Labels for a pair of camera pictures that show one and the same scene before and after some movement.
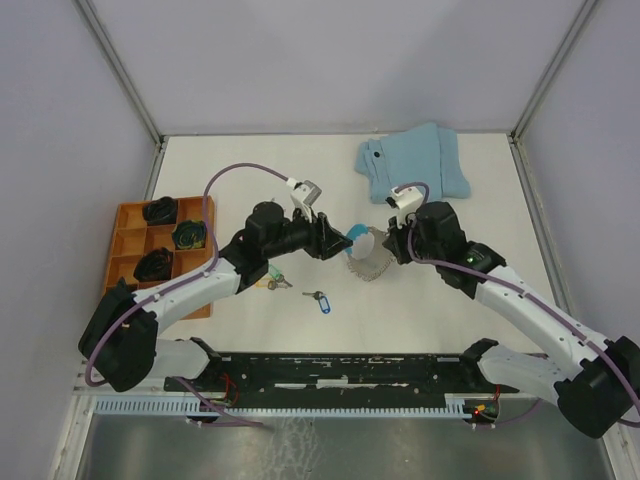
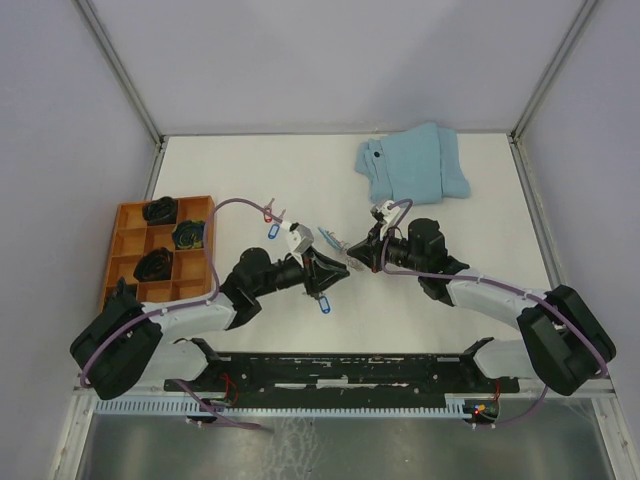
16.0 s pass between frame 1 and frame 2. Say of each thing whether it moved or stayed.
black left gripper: moved
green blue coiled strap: stayed
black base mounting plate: stayed
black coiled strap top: stayed
